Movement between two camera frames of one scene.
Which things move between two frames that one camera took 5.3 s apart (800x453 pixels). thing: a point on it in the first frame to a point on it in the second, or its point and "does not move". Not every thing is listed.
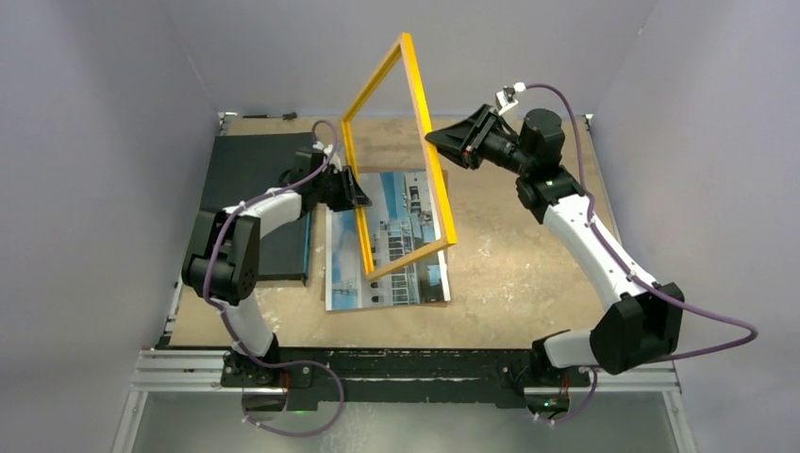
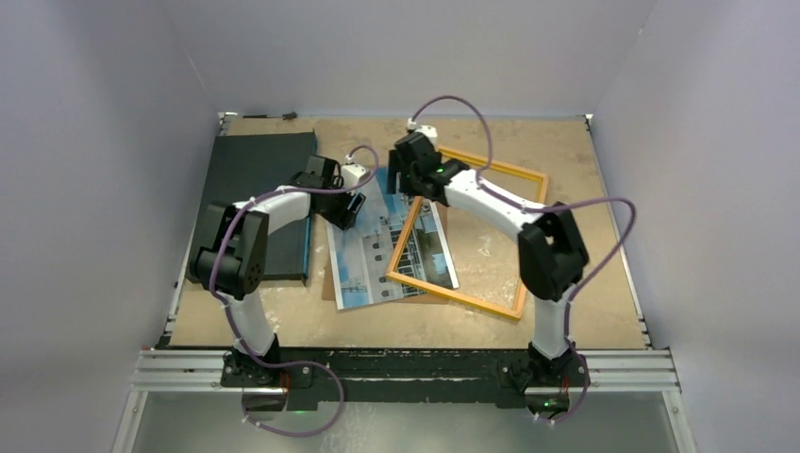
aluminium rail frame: x=160 y=371 does not move
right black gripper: x=464 y=142 to x=399 y=165
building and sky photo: x=400 y=219 does not move
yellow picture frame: x=401 y=40 to x=447 y=293
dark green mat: x=243 y=165 does not move
